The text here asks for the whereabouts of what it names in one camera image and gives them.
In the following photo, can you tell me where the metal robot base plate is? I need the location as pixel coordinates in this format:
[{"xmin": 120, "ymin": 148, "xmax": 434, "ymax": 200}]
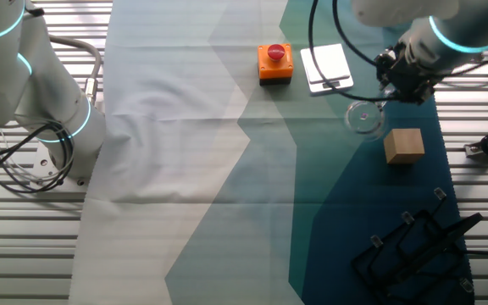
[{"xmin": 29, "ymin": 141, "xmax": 92, "ymax": 188}]

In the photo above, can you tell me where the silver digital kitchen scale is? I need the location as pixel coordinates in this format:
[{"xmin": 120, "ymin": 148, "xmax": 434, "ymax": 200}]
[{"xmin": 299, "ymin": 42, "xmax": 355, "ymax": 95}]

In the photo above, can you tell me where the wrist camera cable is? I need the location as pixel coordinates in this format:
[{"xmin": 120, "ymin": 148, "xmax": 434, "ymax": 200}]
[{"xmin": 308, "ymin": 0, "xmax": 488, "ymax": 103}]

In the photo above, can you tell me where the orange emergency stop button box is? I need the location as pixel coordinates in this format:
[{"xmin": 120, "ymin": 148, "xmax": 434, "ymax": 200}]
[{"xmin": 257, "ymin": 42, "xmax": 295, "ymax": 87}]

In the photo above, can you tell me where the grey corrugated robot conduit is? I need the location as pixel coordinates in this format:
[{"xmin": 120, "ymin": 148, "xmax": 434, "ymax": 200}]
[{"xmin": 47, "ymin": 35, "xmax": 103, "ymax": 106}]

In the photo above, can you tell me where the wooden cube block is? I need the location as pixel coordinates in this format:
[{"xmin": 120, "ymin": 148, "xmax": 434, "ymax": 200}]
[{"xmin": 383, "ymin": 127, "xmax": 426, "ymax": 166}]

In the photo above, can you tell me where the robot base cable bundle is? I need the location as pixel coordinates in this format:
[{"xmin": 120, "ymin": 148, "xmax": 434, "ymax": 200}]
[{"xmin": 0, "ymin": 119, "xmax": 76, "ymax": 195}]

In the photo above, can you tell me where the blue green white tablecloth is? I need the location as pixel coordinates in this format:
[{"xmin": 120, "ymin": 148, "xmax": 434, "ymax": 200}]
[{"xmin": 68, "ymin": 0, "xmax": 476, "ymax": 305}]

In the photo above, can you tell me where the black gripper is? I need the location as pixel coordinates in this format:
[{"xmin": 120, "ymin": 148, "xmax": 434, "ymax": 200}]
[{"xmin": 374, "ymin": 44, "xmax": 436, "ymax": 107}]

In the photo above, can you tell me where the clear glass cup with handle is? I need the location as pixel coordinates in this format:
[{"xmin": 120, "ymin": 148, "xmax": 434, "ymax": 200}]
[{"xmin": 344, "ymin": 98, "xmax": 387, "ymax": 141}]

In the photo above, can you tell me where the black wire cup rack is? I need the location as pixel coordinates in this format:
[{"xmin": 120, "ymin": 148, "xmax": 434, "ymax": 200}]
[{"xmin": 350, "ymin": 186, "xmax": 488, "ymax": 305}]

